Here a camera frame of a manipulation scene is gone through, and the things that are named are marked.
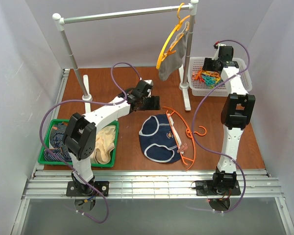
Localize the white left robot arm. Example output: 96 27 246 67
63 80 160 196

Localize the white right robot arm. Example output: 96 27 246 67
203 43 255 192

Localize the white plastic basket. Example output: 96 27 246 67
188 57 252 97

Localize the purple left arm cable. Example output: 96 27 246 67
39 63 143 224

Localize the teal clothespin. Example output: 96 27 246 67
202 76 221 86

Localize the striped blue underwear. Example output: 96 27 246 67
49 122 72 162

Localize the orange plastic hanger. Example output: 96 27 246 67
162 106 207 171

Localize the white clothes rack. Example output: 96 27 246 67
52 0 198 111

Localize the beige underwear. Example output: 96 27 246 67
94 125 116 165

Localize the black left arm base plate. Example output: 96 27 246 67
66 181 110 197

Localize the grey hanging underwear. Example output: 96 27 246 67
158 22 190 81

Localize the green plastic tray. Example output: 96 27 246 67
38 119 119 168

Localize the yellow plastic hanger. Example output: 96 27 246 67
156 3 190 70

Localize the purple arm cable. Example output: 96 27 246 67
192 39 250 214
39 63 143 224

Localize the navy blue underwear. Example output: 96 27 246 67
139 114 181 164

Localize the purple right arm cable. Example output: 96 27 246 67
192 39 250 214

